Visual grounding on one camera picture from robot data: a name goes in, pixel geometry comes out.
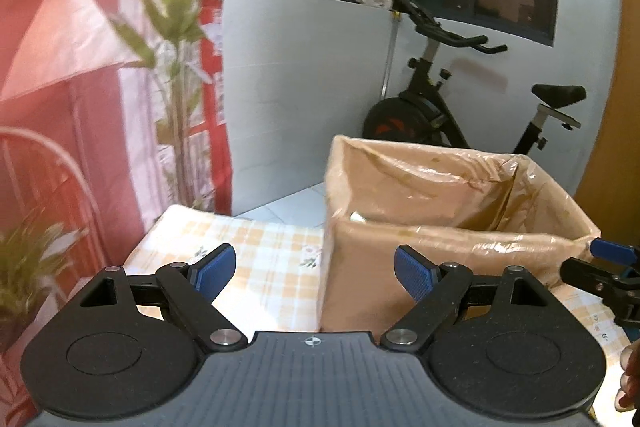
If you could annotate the black exercise bike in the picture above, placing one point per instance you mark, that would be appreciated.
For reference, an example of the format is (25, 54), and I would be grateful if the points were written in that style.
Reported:
(400, 117)

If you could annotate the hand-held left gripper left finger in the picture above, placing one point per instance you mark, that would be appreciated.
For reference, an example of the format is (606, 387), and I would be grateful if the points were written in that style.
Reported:
(216, 274)

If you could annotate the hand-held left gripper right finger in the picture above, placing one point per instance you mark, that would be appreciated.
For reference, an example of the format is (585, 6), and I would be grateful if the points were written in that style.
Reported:
(415, 274)

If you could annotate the yellow checkered tablecloth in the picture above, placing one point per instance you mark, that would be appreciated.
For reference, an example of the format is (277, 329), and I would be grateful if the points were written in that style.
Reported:
(270, 247)

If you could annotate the cardboard box with plastic liner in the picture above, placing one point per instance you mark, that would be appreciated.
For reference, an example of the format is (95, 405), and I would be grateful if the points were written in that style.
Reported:
(360, 267)

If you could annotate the wooden door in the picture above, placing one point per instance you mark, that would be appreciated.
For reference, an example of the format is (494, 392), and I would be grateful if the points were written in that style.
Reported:
(620, 107)

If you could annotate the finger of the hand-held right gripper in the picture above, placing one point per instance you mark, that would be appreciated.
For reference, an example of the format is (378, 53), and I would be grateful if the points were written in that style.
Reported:
(585, 274)
(612, 251)

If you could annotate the person's right hand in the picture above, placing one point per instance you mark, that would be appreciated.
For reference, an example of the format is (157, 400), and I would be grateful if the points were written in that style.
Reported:
(631, 377)

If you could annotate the metal pole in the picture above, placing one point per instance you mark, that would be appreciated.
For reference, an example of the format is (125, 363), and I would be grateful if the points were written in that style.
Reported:
(392, 47)

